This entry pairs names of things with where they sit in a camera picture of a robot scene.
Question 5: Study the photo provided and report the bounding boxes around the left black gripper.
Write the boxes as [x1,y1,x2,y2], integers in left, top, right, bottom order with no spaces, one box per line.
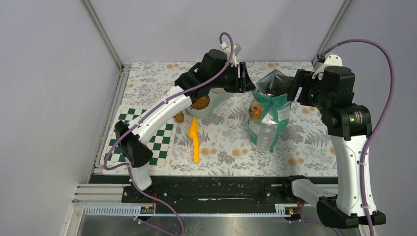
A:
[210,62,255,93]

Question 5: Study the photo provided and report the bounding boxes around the green pet food bag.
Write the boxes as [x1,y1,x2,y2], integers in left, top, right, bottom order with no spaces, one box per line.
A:
[248,69,293,152]

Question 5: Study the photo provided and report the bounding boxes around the orange plastic scoop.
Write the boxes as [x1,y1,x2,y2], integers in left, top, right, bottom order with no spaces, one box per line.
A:
[188,117,199,163]

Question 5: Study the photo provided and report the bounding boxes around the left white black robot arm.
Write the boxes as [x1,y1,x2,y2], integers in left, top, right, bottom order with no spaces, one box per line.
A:
[112,49,255,202]

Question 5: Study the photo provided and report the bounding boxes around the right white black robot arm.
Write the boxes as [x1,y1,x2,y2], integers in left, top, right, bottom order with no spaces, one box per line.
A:
[282,66,386,229]

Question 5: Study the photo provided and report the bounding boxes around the mint double pet bowl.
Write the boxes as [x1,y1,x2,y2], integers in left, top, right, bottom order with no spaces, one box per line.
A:
[185,89,233,119]

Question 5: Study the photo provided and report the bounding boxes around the floral patterned table mat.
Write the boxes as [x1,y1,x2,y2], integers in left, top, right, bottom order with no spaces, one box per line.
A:
[121,61,337,177]

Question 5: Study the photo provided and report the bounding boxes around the brown wooden rolling pin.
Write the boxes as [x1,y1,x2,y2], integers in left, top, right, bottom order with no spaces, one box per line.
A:
[174,111,184,123]

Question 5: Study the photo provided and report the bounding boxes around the green white chessboard mat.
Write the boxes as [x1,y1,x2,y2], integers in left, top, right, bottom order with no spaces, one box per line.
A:
[99,105,177,171]

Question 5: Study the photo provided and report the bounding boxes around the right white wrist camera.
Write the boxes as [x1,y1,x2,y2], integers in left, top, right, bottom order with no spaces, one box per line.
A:
[315,53,343,74]

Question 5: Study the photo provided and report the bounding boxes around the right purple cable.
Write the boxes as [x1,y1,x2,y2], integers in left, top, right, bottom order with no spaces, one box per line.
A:
[298,39,395,236]

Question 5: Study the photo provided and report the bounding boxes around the purple cable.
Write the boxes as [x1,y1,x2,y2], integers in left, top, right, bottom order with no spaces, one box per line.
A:
[298,39,395,236]
[102,31,235,236]

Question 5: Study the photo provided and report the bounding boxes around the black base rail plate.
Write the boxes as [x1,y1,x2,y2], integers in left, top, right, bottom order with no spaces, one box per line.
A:
[89,175,299,214]

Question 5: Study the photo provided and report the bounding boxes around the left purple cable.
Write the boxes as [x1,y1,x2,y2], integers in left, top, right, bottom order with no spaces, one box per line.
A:
[102,31,235,236]

